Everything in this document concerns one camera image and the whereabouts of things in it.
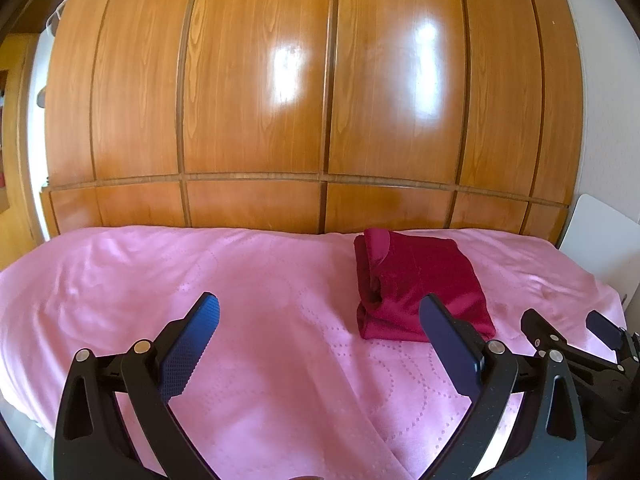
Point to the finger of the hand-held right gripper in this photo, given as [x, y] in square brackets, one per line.
[542, 330]
[607, 330]

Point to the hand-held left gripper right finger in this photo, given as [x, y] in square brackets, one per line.
[450, 345]

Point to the white board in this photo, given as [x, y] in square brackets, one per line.
[600, 240]

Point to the pink blanket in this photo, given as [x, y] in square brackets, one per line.
[250, 285]

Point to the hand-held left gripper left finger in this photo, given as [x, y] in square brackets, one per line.
[192, 345]

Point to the wooden shelf unit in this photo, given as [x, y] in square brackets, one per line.
[20, 160]

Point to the dark red garment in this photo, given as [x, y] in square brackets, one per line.
[425, 270]

